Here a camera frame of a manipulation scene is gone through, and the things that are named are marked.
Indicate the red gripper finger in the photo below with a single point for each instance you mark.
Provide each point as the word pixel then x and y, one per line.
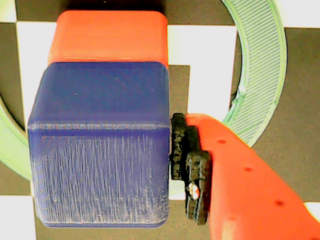
pixel 250 195

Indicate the blue cube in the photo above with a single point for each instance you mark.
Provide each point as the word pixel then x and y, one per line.
pixel 100 150

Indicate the red cube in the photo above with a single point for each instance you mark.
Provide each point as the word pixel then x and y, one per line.
pixel 110 37

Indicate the black white marker board mat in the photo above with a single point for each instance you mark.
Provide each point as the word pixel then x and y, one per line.
pixel 200 50

